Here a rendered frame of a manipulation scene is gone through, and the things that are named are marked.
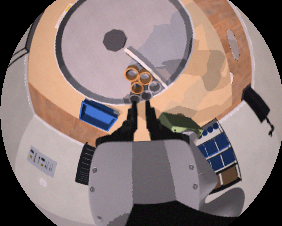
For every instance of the blue shallow tray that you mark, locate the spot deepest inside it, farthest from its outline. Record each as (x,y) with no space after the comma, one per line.
(104,119)

